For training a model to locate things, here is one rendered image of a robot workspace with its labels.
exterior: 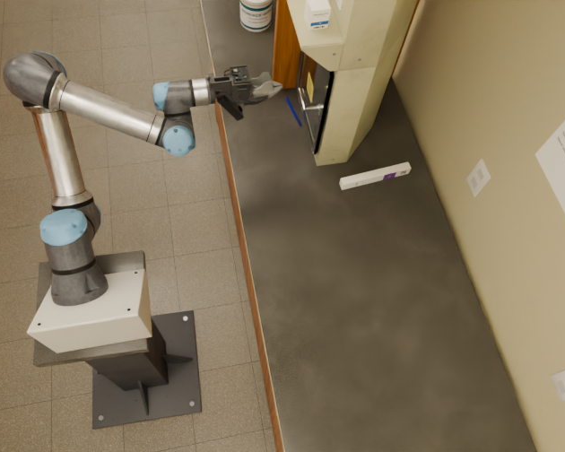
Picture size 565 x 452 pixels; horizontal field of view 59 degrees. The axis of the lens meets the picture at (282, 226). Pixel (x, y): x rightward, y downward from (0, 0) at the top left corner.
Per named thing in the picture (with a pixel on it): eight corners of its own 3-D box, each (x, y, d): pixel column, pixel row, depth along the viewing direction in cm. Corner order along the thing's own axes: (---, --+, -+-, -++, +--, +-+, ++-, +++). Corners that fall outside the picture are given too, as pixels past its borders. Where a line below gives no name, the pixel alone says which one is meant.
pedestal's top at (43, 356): (38, 368, 147) (32, 364, 143) (43, 266, 161) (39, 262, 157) (149, 352, 151) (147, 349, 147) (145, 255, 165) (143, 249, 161)
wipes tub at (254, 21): (267, 9, 215) (269, -22, 202) (273, 30, 209) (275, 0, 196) (238, 12, 213) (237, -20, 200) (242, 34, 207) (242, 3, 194)
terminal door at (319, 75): (299, 90, 189) (310, -1, 154) (315, 156, 176) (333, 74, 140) (296, 90, 189) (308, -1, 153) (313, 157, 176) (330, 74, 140)
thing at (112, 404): (92, 429, 222) (6, 400, 142) (93, 324, 243) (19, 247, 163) (202, 412, 229) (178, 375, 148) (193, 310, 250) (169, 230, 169)
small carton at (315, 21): (322, 14, 134) (325, -5, 128) (327, 28, 132) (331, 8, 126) (304, 17, 133) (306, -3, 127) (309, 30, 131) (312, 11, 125)
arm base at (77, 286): (44, 308, 135) (35, 276, 132) (62, 282, 149) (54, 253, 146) (101, 302, 136) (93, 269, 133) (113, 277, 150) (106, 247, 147)
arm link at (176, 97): (157, 112, 145) (152, 82, 142) (195, 108, 147) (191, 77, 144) (156, 116, 138) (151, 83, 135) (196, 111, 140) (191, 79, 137)
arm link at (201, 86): (196, 112, 143) (193, 90, 147) (212, 110, 144) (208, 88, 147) (194, 94, 137) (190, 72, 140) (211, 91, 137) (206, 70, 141)
